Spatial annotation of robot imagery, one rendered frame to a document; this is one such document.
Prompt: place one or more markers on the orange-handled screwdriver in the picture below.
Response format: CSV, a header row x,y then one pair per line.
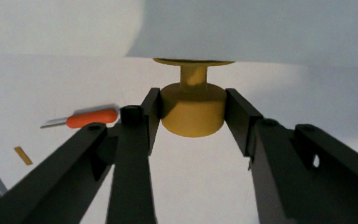
x,y
78,121

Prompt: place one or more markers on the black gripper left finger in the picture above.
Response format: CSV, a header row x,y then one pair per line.
x,y
61,188

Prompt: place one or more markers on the brass door knob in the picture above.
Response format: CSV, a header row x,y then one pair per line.
x,y
192,107

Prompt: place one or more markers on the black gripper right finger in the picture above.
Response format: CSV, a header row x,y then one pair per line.
x,y
284,190

